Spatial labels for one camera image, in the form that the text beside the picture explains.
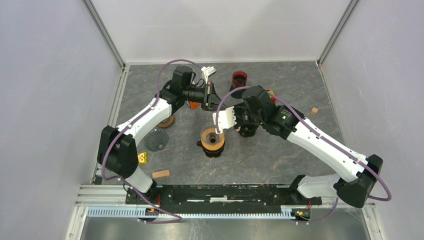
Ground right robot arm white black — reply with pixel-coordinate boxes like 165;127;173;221
234;85;383;208

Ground colourful toy block stack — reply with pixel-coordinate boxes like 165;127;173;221
266;89;277;103

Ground green glass dripper cup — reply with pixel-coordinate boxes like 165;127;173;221
238;125;258;138

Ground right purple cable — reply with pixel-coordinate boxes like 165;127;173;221
214;86;392;225

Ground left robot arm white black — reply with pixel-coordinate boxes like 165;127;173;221
97;65;221;204

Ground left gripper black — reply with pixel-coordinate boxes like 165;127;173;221
183;81;227;112

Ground brown glass dripper cup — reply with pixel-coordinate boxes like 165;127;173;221
196;140;225;158

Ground grey ribbed dripper cone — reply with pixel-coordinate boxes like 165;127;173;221
143;129;169;152

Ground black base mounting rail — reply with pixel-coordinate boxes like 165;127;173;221
145;184;322;215

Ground clear glass dripper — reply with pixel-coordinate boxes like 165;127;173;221
200;124;225;150

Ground light orange wooden ring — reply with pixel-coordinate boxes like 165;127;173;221
200;128;226;151

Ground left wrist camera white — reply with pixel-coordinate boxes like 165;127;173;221
201;66;217;85

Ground yellow green toy figure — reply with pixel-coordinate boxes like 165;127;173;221
137;152;148;165

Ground dark red black carafe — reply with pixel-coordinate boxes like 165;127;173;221
229;70;248;99

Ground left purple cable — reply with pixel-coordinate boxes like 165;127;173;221
100;59;205;224

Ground orange coffee filter box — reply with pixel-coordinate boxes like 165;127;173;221
187;101;201;110

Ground small wooden cube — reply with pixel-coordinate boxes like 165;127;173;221
310;107;319;115

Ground flat wooden block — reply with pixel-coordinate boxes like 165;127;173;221
152;169;171;179

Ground purple cable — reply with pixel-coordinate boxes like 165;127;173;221
100;59;205;224
214;86;392;225

